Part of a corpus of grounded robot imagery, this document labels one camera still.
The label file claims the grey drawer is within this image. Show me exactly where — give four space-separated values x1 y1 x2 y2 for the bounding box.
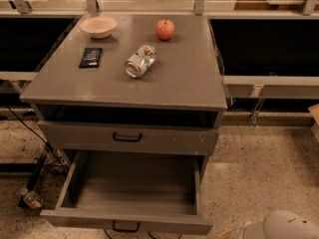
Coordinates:
38 120 218 155
41 151 212 235

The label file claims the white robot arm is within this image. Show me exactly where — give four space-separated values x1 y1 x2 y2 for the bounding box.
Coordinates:
219 210 319 239

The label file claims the grey drawer cabinet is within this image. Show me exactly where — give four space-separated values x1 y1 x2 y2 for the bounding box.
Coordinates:
19 13 228 171

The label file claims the grey top drawer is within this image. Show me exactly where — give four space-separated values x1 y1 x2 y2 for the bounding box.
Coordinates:
38 120 218 155

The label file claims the silver soda can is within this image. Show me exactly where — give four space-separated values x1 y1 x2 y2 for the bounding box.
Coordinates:
125 45 157 79

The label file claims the red apple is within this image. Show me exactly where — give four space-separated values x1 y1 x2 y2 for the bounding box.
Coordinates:
156 19 175 41

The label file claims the black snack bar packet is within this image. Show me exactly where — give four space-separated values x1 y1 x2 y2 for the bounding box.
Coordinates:
79 48 103 68

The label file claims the beige paper bowl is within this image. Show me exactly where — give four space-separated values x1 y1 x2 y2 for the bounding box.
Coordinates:
80 17 117 39

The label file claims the black power strip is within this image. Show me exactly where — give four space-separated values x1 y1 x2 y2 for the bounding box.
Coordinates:
18 149 48 208

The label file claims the black floor cable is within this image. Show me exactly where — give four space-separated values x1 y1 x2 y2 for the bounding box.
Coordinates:
5 106 68 171

